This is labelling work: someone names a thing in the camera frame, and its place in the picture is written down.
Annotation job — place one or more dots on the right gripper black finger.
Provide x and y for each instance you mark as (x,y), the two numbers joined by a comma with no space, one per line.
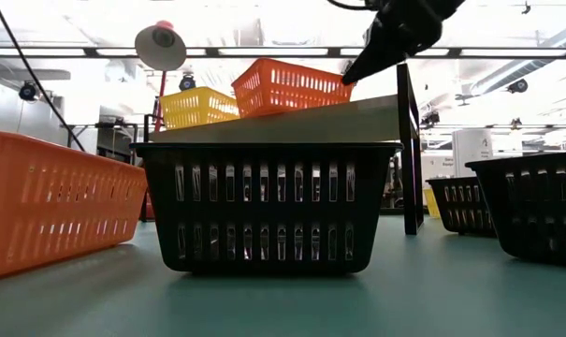
(381,56)

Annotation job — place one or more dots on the black plastic basket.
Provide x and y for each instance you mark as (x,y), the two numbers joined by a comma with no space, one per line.
(535,161)
(451,181)
(264,213)

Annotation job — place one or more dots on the orange plastic basket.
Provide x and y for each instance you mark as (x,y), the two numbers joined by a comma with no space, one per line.
(53,201)
(282,105)

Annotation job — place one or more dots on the red desk lamp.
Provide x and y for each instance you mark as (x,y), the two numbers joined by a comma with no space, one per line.
(161,47)

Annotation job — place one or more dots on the teal table mat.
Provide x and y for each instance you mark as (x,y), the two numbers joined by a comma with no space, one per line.
(282,304)

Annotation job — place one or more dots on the black metal rack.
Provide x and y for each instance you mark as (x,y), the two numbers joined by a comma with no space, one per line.
(116,140)

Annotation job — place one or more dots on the silver ceiling duct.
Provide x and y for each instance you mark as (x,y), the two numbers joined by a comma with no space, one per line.
(521,69)

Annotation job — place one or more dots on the overhead LED light bar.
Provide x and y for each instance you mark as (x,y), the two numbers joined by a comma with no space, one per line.
(273,51)

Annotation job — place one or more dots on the black-legged white shelf table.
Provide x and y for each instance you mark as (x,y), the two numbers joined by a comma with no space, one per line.
(310,124)

